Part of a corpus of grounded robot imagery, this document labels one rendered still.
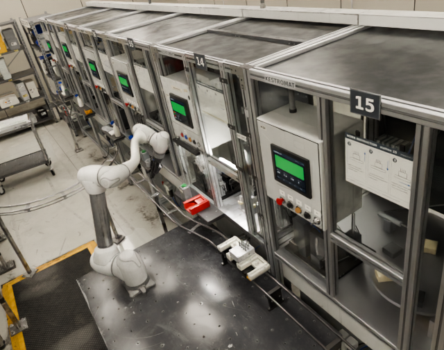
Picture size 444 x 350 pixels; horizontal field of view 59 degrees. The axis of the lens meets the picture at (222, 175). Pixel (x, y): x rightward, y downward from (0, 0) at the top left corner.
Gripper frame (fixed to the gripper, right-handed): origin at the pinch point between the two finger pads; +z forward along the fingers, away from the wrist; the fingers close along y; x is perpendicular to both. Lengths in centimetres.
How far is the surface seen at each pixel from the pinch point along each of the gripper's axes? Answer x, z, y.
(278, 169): 26, -104, -99
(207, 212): -4, -10, -56
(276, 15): -66, -131, -8
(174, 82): 1, -82, 3
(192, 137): -4, -53, -22
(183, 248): 11, 19, -59
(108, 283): 64, 38, -46
